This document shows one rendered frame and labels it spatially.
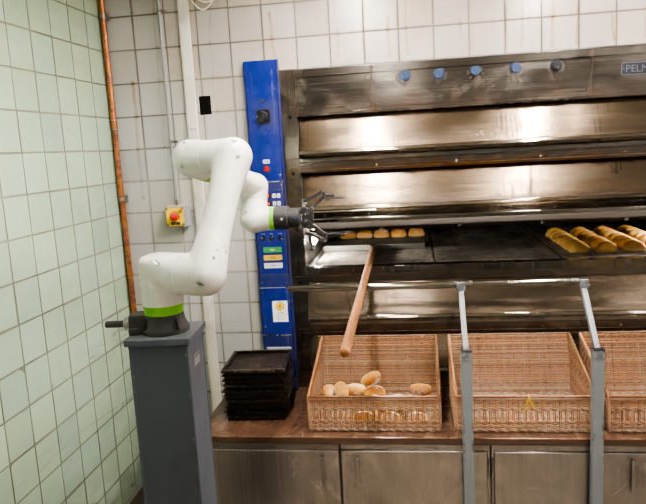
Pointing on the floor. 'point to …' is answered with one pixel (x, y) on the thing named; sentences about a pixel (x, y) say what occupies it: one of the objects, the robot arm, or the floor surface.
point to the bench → (421, 464)
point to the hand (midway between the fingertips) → (342, 215)
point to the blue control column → (270, 148)
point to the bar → (471, 368)
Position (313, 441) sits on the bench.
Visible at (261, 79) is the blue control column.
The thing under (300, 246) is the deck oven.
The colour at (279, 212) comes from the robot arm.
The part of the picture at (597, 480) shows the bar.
